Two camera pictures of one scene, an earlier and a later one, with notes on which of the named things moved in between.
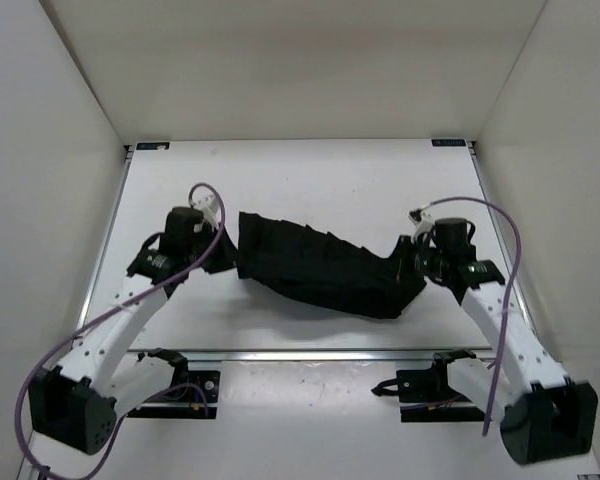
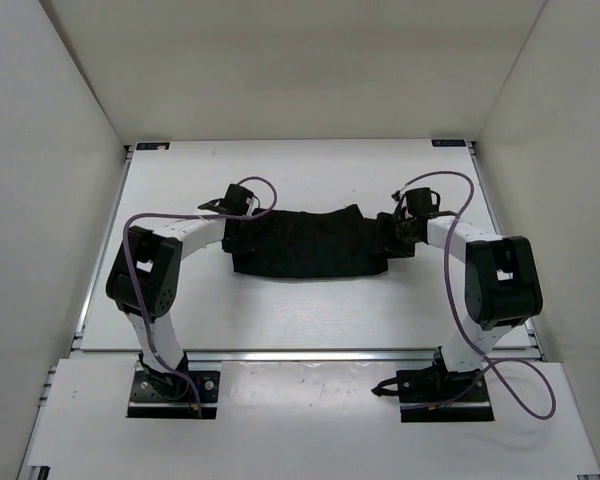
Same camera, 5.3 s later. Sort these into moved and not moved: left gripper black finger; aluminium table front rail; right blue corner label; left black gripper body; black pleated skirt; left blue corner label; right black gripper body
Moved: right black gripper body; left gripper black finger; black pleated skirt; left black gripper body
Not moved: aluminium table front rail; left blue corner label; right blue corner label
